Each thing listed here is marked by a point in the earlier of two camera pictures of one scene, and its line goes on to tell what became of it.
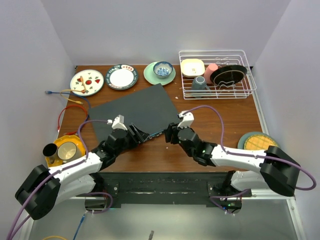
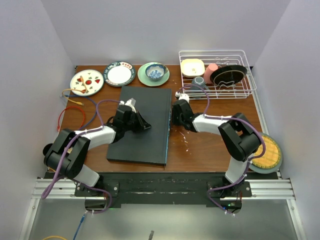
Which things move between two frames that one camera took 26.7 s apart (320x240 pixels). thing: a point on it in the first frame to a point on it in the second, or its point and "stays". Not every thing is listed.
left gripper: (138, 137) to (141, 124)
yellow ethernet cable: (83, 91) stays
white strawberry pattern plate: (93, 81) stays
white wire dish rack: (210, 74) stays
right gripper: (172, 129) to (173, 118)
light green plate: (150, 77) to (144, 78)
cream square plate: (192, 67) stays
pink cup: (210, 68) stays
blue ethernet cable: (48, 92) to (89, 98)
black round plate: (227, 75) stays
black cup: (49, 149) stays
